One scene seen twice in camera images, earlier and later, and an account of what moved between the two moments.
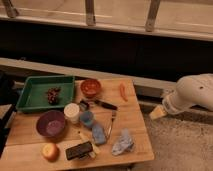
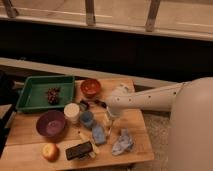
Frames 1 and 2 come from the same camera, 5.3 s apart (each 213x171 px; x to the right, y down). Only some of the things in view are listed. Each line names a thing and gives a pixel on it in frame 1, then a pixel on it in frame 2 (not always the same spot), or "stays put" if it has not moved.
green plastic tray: (44, 93) stays put
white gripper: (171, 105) to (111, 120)
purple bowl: (50, 123) stays put
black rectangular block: (79, 150) stays put
